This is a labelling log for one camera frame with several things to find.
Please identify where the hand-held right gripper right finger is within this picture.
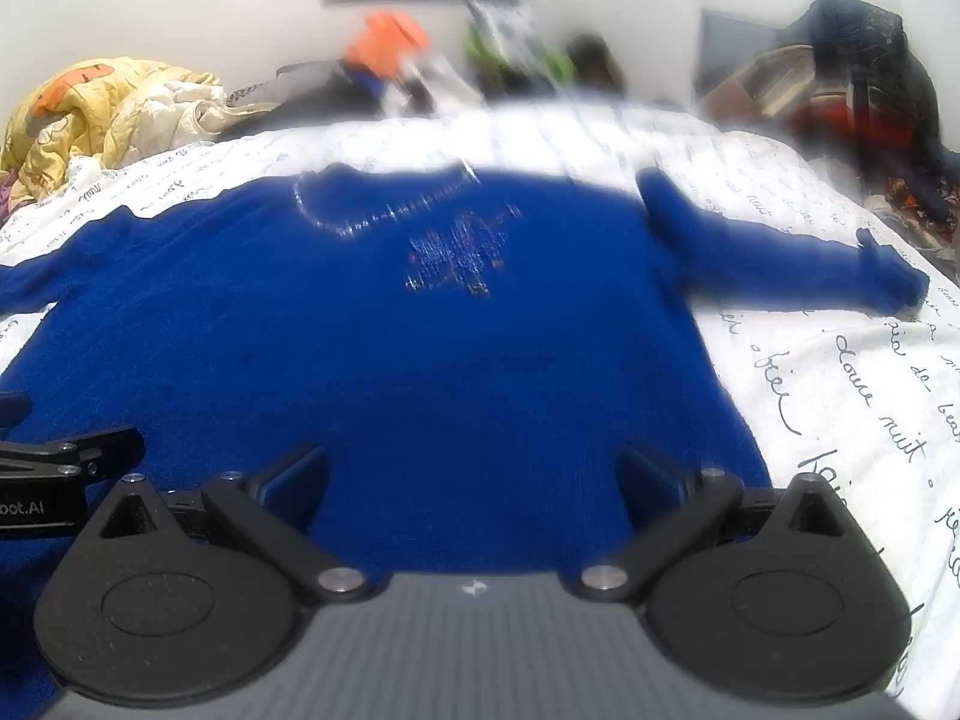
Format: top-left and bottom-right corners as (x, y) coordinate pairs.
(574, 444), (863, 604)

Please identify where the green plastic chair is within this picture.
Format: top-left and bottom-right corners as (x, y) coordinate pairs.
(465, 25), (580, 89)

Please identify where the orange plastic bag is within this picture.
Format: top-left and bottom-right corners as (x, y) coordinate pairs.
(343, 10), (433, 80)

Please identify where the beige bag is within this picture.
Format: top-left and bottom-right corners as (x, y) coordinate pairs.
(703, 43), (820, 119)

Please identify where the floral pillow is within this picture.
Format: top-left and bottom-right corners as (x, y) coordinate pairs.
(465, 0), (542, 70)

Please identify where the grey framed panel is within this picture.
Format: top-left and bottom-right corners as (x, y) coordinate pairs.
(697, 7), (790, 100)

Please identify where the yellow quilt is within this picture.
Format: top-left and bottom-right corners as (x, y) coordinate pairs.
(0, 58), (226, 209)

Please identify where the blue knit sweater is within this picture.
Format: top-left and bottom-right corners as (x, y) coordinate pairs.
(0, 163), (932, 700)

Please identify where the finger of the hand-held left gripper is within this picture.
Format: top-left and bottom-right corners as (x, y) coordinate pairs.
(0, 426), (148, 482)

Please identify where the white script-printed bed sheet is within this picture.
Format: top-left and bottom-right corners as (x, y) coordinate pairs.
(0, 101), (960, 700)

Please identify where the black garment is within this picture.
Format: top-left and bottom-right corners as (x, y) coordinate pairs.
(225, 79), (437, 137)

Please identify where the red cloth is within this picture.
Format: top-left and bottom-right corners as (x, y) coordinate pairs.
(786, 88), (860, 137)

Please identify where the cream cloth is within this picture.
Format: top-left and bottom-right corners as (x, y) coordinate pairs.
(191, 82), (272, 140)

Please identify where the grey garment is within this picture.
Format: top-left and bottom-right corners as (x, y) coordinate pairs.
(225, 62), (355, 110)

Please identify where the dark jacket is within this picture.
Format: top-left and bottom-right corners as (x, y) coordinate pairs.
(793, 0), (940, 166)

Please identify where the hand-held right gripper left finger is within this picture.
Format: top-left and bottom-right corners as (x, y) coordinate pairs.
(97, 444), (376, 605)

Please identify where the dark brown plush toy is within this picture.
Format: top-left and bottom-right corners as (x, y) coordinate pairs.
(565, 33), (628, 92)

